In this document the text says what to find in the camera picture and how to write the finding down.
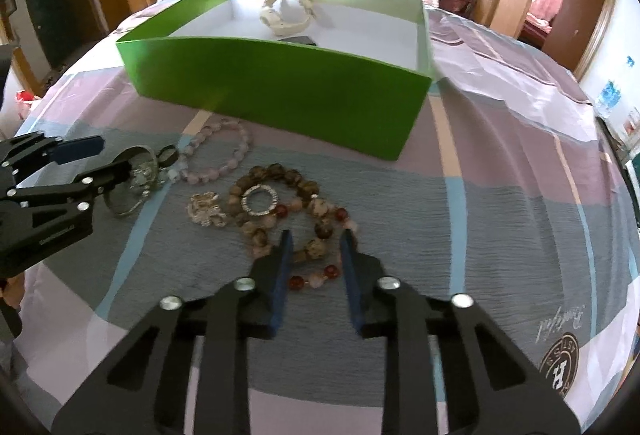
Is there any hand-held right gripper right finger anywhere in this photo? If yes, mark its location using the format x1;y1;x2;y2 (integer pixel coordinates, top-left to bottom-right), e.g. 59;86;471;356
339;229;583;435

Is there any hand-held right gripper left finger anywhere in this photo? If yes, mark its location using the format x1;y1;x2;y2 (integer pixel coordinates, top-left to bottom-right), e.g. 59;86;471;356
52;229;296;435

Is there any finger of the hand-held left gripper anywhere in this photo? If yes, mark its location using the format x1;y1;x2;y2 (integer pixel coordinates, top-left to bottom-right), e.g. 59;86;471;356
0;131;105;188
0;147;151;226

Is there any red and pink bead bracelet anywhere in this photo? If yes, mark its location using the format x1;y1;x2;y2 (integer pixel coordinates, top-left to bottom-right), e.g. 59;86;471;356
277;200;361;292

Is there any dark bangle with silver charm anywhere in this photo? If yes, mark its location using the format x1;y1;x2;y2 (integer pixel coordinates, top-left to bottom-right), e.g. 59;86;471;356
102;144;181;219

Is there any silver rhinestone ring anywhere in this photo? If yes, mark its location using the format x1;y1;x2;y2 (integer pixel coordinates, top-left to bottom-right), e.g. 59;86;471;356
241;184;279;217

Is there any brown bead bracelet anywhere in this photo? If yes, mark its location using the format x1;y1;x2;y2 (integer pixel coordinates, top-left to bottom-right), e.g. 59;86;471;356
229;163;337;262

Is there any silver crystal bracelet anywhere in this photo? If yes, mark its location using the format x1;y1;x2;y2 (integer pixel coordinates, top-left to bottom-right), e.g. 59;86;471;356
187;191;231;229

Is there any green cardboard box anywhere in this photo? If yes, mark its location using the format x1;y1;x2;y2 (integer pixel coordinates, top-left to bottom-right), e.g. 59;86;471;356
116;0;436;162

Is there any person's left hand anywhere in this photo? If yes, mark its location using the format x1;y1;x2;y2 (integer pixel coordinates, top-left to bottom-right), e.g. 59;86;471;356
0;276;25;311

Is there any red bag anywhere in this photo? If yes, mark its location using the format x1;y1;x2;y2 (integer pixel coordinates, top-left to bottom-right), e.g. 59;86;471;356
15;90;41;116

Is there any dark door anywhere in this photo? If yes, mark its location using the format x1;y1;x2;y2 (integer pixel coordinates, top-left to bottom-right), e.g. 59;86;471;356
22;0;81;70

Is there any white bead bracelet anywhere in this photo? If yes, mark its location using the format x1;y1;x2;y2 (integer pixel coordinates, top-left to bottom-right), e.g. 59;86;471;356
259;0;321;37

